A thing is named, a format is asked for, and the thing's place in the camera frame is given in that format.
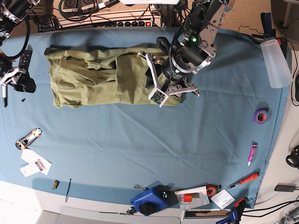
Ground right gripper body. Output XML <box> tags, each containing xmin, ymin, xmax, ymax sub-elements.
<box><xmin>0</xmin><ymin>67</ymin><xmax>26</xmax><ymax>85</ymax></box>

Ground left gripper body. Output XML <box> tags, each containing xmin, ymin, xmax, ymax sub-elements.
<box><xmin>138</xmin><ymin>51</ymin><xmax>200</xmax><ymax>107</ymax></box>

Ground olive green t-shirt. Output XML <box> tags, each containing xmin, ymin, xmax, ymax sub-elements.
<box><xmin>44</xmin><ymin>47</ymin><xmax>165</xmax><ymax>108</ymax></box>

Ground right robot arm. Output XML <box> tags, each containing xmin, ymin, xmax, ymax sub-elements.
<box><xmin>0</xmin><ymin>0</ymin><xmax>40</xmax><ymax>93</ymax></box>

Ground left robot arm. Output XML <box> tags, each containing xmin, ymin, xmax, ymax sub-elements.
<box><xmin>138</xmin><ymin>0</ymin><xmax>235</xmax><ymax>107</ymax></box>

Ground white marker pen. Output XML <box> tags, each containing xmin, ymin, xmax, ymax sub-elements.
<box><xmin>2</xmin><ymin>85</ymin><xmax>7</xmax><ymax>108</ymax></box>

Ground black remote control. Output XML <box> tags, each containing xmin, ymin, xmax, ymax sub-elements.
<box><xmin>18</xmin><ymin>49</ymin><xmax>33</xmax><ymax>70</ymax></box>

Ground blue table cloth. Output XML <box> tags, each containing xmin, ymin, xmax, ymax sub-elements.
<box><xmin>0</xmin><ymin>28</ymin><xmax>289</xmax><ymax>207</ymax></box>

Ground orange grey utility knife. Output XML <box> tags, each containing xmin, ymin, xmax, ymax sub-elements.
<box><xmin>15</xmin><ymin>128</ymin><xmax>42</xmax><ymax>150</ymax></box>

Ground purple tape roll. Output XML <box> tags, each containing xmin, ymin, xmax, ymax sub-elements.
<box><xmin>253</xmin><ymin>109</ymin><xmax>269</xmax><ymax>124</ymax></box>

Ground white paper card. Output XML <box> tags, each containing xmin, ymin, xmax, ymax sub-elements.
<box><xmin>21</xmin><ymin>148</ymin><xmax>52</xmax><ymax>175</ymax></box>

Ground pink glue tube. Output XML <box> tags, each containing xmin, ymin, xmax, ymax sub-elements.
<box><xmin>248</xmin><ymin>142</ymin><xmax>257</xmax><ymax>166</ymax></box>

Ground translucent plastic cup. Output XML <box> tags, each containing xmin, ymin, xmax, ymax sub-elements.
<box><xmin>260</xmin><ymin>39</ymin><xmax>292</xmax><ymax>88</ymax></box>

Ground orange tape roll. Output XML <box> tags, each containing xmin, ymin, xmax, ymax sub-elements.
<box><xmin>206</xmin><ymin>185</ymin><xmax>217</xmax><ymax>197</ymax></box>

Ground white rolled paper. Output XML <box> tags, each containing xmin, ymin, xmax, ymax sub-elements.
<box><xmin>174</xmin><ymin>186</ymin><xmax>207</xmax><ymax>195</ymax></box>

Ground blue plastic device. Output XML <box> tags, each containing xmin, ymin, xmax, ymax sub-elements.
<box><xmin>130</xmin><ymin>184</ymin><xmax>170</xmax><ymax>216</ymax></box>

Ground small orange block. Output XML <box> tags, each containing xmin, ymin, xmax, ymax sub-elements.
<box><xmin>183</xmin><ymin>194</ymin><xmax>192</xmax><ymax>203</ymax></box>

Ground small green battery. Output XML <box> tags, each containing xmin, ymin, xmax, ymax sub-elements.
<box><xmin>52</xmin><ymin>180</ymin><xmax>60</xmax><ymax>189</ymax></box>

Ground white square booklet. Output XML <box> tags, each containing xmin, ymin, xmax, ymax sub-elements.
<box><xmin>211</xmin><ymin>189</ymin><xmax>235</xmax><ymax>209</ymax></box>

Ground orange black tool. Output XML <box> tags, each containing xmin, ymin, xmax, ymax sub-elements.
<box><xmin>277</xmin><ymin>37</ymin><xmax>288</xmax><ymax>58</ymax></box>

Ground black tweezers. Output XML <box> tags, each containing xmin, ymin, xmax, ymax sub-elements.
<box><xmin>65</xmin><ymin>178</ymin><xmax>72</xmax><ymax>203</ymax></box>

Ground blue orange clamp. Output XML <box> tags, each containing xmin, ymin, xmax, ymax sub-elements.
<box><xmin>216</xmin><ymin>197</ymin><xmax>248</xmax><ymax>224</ymax></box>

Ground black power adapter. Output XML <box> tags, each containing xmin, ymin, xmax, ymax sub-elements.
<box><xmin>274</xmin><ymin>184</ymin><xmax>298</xmax><ymax>192</ymax></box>

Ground orange handled screwdriver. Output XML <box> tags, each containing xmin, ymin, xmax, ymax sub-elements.
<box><xmin>226</xmin><ymin>173</ymin><xmax>259</xmax><ymax>189</ymax></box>

